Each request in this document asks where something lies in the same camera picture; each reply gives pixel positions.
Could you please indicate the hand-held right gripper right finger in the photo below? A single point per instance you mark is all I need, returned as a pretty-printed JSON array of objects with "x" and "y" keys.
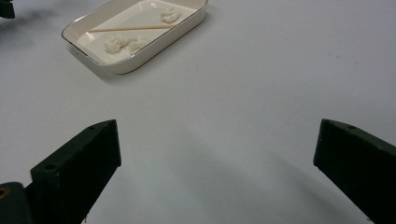
[{"x": 361, "y": 161}]

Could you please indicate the cream rectangular tray gold rim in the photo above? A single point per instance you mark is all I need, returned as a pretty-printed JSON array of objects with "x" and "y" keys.
[{"x": 146, "y": 57}]

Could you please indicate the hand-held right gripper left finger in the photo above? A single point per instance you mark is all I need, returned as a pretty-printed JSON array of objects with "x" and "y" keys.
[{"x": 77, "y": 168}]

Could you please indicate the thin wooden stick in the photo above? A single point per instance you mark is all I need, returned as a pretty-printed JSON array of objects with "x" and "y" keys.
[{"x": 130, "y": 29}]

